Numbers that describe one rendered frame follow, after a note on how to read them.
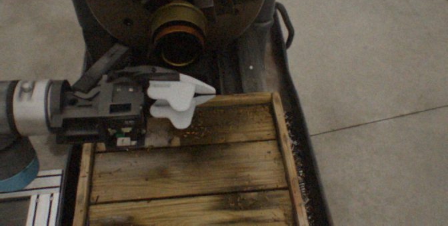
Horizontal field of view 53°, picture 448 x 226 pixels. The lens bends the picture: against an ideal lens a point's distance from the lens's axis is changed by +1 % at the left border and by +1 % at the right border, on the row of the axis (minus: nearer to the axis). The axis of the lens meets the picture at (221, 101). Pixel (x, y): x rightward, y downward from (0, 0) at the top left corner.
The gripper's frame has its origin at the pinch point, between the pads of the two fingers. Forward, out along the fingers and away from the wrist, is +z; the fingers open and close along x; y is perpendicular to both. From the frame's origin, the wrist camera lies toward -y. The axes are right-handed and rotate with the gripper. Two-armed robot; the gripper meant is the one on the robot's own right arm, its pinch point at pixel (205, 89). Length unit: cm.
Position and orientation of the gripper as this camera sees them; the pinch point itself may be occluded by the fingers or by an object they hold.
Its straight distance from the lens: 62.9
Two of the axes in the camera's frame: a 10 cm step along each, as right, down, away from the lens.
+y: 0.8, 7.4, -6.6
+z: 10.0, -0.4, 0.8
